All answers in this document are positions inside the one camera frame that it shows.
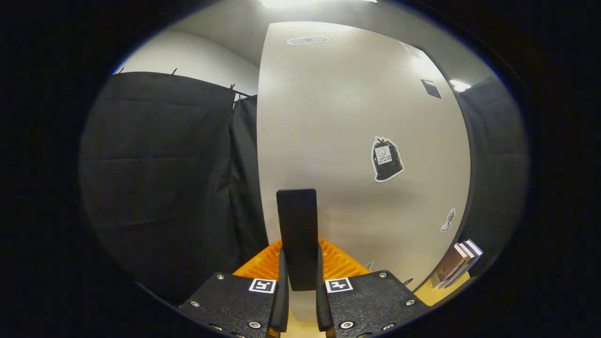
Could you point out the large square ceiling light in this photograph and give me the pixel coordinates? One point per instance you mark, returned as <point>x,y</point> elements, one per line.
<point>286,2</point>

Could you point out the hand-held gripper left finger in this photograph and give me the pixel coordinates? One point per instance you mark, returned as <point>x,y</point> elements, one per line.
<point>283,300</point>

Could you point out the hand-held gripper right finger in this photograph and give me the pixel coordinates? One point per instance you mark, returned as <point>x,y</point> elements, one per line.
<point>321,300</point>

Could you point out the beige cabinet door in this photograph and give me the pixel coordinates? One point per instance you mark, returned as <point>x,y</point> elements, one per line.
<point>328,117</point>

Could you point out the blue grey book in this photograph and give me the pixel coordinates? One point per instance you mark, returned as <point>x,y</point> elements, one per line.
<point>473,251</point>

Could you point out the small ceiling light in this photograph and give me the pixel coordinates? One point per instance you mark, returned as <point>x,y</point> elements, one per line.
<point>460,85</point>

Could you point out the black backdrop cloth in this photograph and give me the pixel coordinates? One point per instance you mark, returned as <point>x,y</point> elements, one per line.
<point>159,188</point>

